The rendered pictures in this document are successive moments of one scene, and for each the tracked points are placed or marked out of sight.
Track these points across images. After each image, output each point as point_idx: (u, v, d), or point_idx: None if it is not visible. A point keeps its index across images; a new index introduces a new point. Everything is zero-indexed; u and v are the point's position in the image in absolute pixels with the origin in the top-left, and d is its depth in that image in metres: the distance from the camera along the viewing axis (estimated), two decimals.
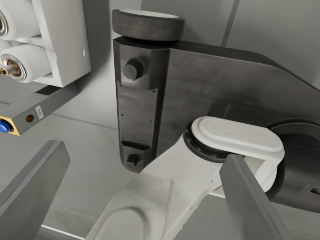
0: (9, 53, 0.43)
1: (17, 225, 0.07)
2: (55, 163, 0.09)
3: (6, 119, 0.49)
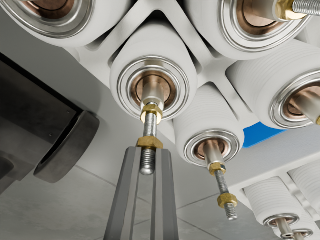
0: (85, 30, 0.14)
1: (131, 231, 0.07)
2: (139, 168, 0.09)
3: None
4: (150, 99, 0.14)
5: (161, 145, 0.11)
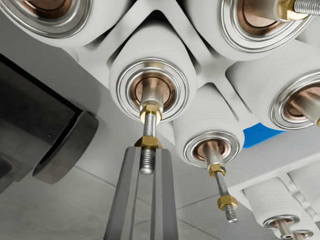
0: (84, 31, 0.14)
1: (131, 231, 0.07)
2: (139, 168, 0.09)
3: None
4: (152, 102, 0.14)
5: (161, 148, 0.11)
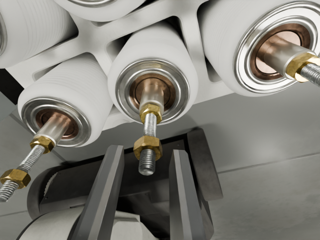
0: (88, 117, 0.19)
1: (105, 229, 0.07)
2: (120, 167, 0.09)
3: None
4: (143, 107, 0.14)
5: (156, 141, 0.11)
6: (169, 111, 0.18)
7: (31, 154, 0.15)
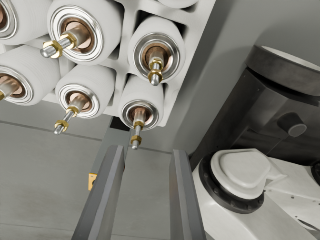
0: (146, 99, 0.31)
1: (105, 229, 0.07)
2: (120, 167, 0.09)
3: None
4: None
5: (158, 82, 0.21)
6: (172, 58, 0.26)
7: (135, 130, 0.29)
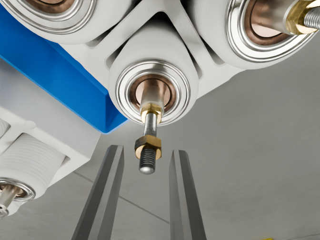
0: None
1: (105, 229, 0.07)
2: (120, 167, 0.09)
3: None
4: None
5: None
6: None
7: None
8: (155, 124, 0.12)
